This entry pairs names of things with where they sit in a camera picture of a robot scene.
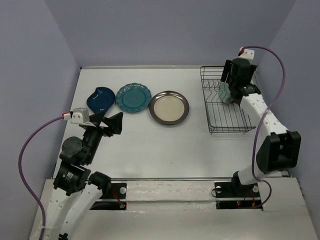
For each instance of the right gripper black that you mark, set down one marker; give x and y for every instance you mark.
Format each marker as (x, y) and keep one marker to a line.
(227, 70)

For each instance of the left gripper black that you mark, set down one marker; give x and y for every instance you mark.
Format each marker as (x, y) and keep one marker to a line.
(115, 122)

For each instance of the pale green flower plate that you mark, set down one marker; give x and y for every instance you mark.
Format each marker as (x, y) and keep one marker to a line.
(225, 94)

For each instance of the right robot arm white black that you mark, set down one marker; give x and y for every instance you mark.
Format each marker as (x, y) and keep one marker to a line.
(275, 147)

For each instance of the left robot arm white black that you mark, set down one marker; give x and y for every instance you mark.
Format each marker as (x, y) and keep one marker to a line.
(75, 188)

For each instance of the dark blue curved dish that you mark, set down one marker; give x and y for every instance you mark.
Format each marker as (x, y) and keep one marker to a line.
(101, 99)

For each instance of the teal scalloped plate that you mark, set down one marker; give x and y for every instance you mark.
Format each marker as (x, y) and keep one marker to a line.
(133, 97)

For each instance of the cream plate brown rim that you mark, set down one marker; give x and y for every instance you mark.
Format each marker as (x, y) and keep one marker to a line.
(169, 108)

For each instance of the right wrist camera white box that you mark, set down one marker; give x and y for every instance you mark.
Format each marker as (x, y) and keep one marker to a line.
(245, 53)

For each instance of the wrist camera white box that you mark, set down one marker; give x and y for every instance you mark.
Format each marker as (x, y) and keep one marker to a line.
(245, 53)
(80, 116)

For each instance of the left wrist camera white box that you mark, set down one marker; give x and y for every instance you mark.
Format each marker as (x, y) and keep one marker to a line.
(80, 116)

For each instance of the dark wire dish rack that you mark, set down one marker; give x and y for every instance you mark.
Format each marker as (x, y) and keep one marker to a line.
(221, 118)

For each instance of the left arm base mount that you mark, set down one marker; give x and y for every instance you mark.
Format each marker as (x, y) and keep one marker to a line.
(114, 200)

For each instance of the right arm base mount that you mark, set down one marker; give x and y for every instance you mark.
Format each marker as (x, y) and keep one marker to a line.
(229, 198)

